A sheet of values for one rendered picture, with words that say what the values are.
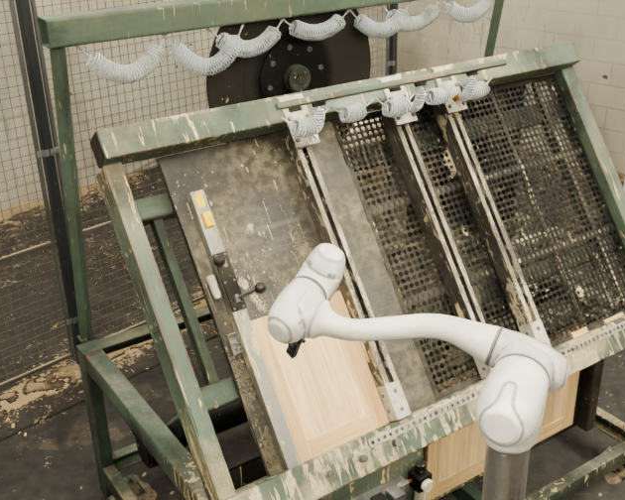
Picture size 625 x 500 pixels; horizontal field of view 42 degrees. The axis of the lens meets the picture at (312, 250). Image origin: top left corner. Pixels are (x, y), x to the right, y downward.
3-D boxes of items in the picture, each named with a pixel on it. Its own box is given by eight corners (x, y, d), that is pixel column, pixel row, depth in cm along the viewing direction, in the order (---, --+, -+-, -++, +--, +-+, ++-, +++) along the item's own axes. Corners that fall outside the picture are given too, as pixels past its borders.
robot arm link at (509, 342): (508, 314, 200) (494, 343, 189) (580, 343, 195) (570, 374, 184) (493, 355, 207) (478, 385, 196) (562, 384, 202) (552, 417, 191)
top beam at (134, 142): (98, 170, 261) (105, 159, 252) (88, 141, 262) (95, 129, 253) (565, 70, 370) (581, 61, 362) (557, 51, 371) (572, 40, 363)
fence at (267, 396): (283, 470, 262) (289, 470, 259) (186, 195, 272) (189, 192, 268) (296, 464, 265) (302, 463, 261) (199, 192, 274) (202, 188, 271)
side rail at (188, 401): (207, 502, 255) (219, 502, 246) (95, 176, 266) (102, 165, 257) (224, 494, 258) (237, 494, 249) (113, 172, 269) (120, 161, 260)
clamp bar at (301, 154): (382, 424, 282) (421, 419, 262) (266, 109, 294) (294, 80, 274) (405, 414, 287) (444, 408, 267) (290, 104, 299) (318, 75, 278)
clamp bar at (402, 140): (477, 380, 305) (520, 372, 284) (365, 89, 317) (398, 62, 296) (496, 371, 310) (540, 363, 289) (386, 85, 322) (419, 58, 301)
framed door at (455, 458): (422, 499, 338) (426, 502, 337) (427, 389, 315) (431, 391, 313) (568, 422, 383) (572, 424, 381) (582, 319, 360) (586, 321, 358)
